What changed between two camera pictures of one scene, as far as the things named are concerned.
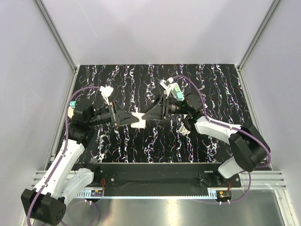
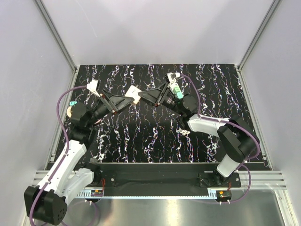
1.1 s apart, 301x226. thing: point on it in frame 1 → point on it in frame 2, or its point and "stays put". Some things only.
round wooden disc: [70, 112] stays put
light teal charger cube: [179, 96] stays put
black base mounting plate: [159, 176] stays put
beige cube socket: [142, 123] → [132, 92]
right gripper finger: [156, 108] → [155, 92]
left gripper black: [121, 117] → [114, 102]
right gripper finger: [156, 113] → [152, 95]
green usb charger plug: [176, 89] stays put
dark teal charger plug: [73, 104] stays put
